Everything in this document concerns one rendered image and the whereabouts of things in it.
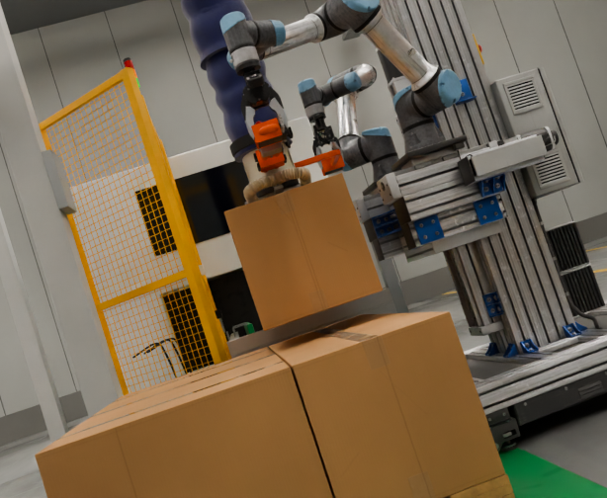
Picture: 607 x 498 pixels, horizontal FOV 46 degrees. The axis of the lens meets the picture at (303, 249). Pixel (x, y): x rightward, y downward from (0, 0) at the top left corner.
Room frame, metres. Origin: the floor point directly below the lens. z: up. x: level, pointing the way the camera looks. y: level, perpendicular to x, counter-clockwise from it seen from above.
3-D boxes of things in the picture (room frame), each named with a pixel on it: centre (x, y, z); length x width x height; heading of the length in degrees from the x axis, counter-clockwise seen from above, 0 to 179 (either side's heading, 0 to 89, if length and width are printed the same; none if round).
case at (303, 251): (2.58, 0.02, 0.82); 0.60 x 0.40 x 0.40; 4
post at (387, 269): (3.59, -0.36, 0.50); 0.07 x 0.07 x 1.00; 7
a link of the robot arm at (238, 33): (2.01, -0.02, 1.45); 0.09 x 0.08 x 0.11; 127
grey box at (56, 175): (3.59, 1.06, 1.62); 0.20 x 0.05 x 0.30; 7
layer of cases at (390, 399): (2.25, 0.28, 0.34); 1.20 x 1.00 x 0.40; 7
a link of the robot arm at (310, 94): (2.88, -0.22, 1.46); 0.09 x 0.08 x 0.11; 155
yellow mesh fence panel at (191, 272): (3.87, 0.90, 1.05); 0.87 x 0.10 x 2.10; 59
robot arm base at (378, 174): (3.04, -0.45, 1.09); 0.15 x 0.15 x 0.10
